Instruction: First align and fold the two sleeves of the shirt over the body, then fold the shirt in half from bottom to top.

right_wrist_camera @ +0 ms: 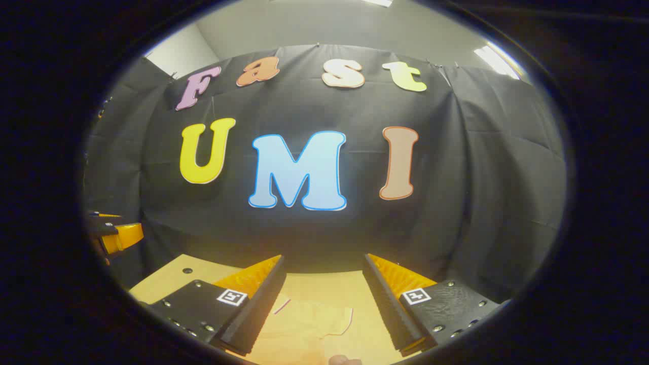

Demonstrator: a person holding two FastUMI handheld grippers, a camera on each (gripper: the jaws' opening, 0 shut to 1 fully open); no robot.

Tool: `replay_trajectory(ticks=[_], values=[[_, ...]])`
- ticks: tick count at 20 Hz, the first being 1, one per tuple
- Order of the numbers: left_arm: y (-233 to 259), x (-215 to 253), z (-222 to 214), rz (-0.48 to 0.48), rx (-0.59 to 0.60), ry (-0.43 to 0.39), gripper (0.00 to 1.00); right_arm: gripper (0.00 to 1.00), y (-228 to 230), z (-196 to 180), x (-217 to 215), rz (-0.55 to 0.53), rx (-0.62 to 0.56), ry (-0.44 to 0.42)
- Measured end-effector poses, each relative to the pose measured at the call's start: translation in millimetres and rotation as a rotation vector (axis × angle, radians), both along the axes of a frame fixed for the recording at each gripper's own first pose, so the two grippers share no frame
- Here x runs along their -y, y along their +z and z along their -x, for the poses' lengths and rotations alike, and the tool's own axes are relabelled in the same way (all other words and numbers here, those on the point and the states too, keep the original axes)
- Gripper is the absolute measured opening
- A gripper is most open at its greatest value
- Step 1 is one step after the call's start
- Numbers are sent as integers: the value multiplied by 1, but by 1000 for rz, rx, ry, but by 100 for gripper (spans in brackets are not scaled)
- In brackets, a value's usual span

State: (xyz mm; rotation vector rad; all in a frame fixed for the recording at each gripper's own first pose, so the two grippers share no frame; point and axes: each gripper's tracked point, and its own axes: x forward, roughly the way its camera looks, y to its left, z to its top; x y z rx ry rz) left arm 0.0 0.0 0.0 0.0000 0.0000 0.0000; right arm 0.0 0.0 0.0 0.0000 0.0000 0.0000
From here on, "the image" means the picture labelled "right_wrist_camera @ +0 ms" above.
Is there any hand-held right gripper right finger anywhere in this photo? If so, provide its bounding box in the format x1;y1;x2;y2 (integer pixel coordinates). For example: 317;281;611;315
363;253;508;357

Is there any orange T-shirt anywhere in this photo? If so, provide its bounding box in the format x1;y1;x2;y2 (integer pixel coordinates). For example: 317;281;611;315
248;297;391;365

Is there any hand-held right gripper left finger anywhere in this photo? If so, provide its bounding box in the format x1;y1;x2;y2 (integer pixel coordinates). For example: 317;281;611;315
138;254;286;356

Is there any black backdrop cloth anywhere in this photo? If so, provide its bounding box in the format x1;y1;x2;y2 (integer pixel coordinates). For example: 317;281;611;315
84;43;567;305

